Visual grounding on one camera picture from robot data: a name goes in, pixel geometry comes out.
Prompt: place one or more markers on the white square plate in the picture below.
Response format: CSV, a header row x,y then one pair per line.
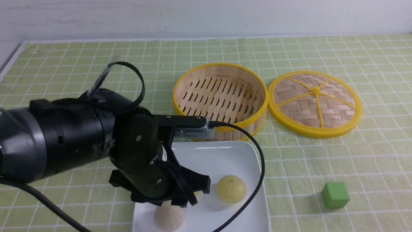
x,y
216,159

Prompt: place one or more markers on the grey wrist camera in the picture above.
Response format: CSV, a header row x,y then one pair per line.
x,y
203,133

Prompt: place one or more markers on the white steamed bun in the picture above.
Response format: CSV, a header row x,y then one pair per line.
x,y
169,218

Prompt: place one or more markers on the green cube block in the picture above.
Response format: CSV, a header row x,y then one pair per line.
x,y
335,195

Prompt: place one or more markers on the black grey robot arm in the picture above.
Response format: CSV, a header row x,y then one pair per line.
x,y
51,137

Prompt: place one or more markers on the yellow steamed bun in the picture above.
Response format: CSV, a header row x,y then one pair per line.
x,y
231,189

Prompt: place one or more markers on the yellow rimmed woven steamer lid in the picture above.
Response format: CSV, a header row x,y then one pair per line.
x,y
314,104

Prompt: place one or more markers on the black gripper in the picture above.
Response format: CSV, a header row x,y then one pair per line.
x,y
147,166

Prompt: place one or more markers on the yellow rimmed bamboo steamer basket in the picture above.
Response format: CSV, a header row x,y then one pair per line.
x,y
223,92

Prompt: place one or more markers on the green checkered tablecloth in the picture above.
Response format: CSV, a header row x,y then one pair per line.
x,y
374,160

